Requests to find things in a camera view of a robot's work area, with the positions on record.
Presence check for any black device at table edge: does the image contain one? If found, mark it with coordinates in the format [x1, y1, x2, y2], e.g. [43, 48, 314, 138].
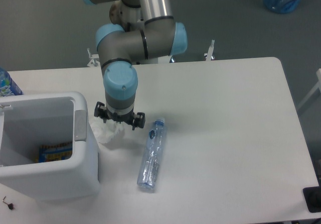
[303, 186, 320, 213]

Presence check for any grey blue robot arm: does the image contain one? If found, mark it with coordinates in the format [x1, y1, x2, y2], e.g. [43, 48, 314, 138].
[84, 0, 188, 128]

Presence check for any blue yellow snack packet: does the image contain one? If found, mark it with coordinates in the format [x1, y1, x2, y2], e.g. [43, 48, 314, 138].
[36, 141, 73, 163]

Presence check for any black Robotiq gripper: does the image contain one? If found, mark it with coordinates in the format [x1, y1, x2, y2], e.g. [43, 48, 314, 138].
[94, 101, 145, 131]

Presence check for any blue labelled drink bottle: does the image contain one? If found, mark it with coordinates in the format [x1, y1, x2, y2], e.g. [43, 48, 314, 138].
[1, 68, 24, 97]

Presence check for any white plastic wrapper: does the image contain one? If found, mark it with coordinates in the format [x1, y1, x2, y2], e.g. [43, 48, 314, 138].
[89, 117, 124, 145]

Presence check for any white metal base frame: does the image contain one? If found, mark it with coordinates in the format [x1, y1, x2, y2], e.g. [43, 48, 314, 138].
[87, 40, 216, 67]

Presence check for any crushed clear plastic bottle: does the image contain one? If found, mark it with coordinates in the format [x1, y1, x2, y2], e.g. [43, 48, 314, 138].
[136, 118, 167, 193]

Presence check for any white plastic trash can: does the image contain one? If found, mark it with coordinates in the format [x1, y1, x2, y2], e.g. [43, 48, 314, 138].
[1, 92, 100, 200]

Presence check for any white furniture leg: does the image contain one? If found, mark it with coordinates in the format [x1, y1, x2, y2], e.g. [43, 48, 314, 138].
[296, 68, 320, 115]

